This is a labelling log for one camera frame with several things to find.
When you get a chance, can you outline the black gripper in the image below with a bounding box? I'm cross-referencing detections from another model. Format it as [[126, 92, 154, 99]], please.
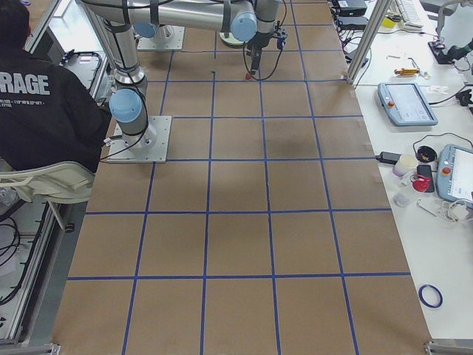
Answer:
[[250, 32, 270, 75]]

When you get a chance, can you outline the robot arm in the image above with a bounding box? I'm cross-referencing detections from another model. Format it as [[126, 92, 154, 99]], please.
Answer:
[[103, 20, 156, 151], [83, 1, 287, 85]]

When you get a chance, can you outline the light green plate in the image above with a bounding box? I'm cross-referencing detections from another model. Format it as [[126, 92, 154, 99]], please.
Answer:
[[219, 32, 245, 47]]

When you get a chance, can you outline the teach pendant far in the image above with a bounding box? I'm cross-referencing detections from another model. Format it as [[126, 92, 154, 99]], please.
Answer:
[[377, 82, 438, 126]]

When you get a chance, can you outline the teach pendant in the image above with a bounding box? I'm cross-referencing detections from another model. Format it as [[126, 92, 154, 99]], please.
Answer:
[[377, 82, 438, 126], [436, 144, 473, 209]]

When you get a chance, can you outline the white cup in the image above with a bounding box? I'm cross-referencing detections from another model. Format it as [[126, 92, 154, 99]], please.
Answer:
[[392, 154, 418, 177]]

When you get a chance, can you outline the person in black hoodie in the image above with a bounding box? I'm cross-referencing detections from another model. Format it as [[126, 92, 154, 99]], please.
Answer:
[[1, 1, 111, 172]]

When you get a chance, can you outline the teach pendant near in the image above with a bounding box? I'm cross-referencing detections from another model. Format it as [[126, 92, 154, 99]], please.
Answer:
[[436, 144, 473, 209]]

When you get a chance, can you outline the blue tape roll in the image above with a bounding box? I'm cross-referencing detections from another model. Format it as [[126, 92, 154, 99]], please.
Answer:
[[418, 284, 443, 309]]

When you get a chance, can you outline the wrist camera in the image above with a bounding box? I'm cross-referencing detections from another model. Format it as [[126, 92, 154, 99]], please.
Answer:
[[273, 26, 287, 51]]

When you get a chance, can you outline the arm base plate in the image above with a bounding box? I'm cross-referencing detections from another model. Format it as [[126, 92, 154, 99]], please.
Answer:
[[135, 24, 185, 52], [103, 115, 171, 163]]

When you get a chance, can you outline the aluminium frame post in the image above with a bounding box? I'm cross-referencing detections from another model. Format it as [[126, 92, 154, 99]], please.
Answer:
[[346, 0, 392, 84]]

